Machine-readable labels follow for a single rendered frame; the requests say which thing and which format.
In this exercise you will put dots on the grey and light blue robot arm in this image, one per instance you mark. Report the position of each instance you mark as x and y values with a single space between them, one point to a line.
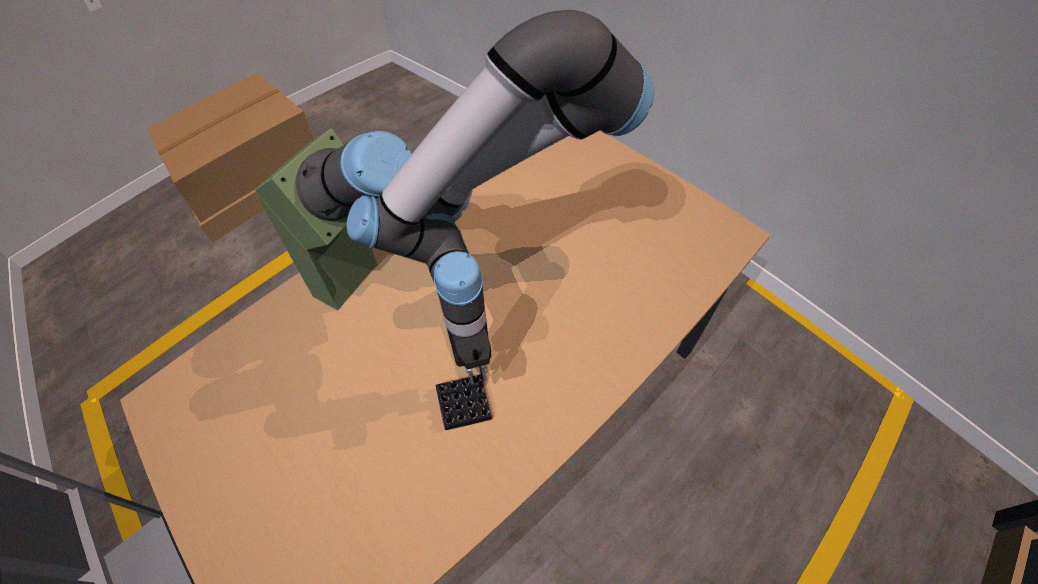
561 50

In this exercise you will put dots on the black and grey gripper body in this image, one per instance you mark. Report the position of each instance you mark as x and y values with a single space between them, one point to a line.
462 347

